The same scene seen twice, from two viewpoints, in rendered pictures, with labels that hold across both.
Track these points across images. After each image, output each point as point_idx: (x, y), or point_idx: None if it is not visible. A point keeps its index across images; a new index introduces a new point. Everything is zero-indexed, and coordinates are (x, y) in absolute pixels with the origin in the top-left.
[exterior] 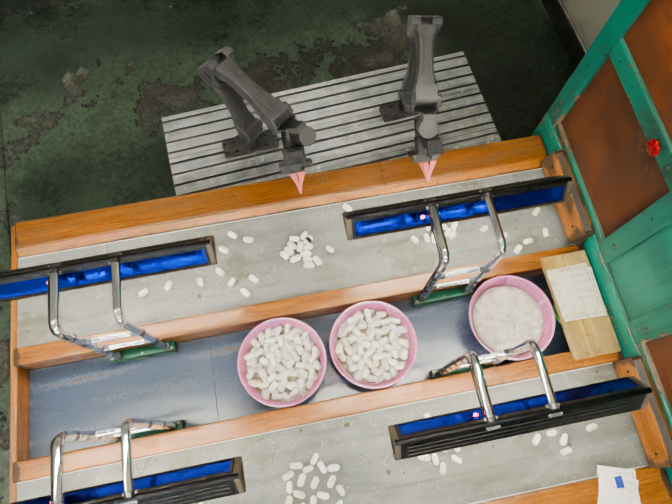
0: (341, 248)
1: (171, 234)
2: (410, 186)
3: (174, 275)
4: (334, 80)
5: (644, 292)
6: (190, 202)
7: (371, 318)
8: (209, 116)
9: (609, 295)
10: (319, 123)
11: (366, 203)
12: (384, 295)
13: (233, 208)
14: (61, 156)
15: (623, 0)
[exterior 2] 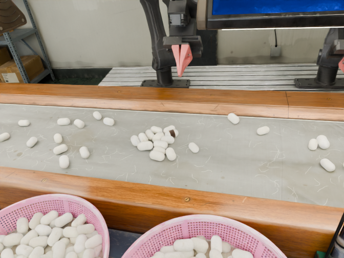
0: (209, 152)
1: (49, 107)
2: (324, 115)
3: (18, 133)
4: (255, 65)
5: None
6: (82, 89)
7: (220, 255)
8: (145, 70)
9: None
10: (231, 82)
11: (259, 121)
12: (256, 218)
13: (113, 97)
14: None
15: None
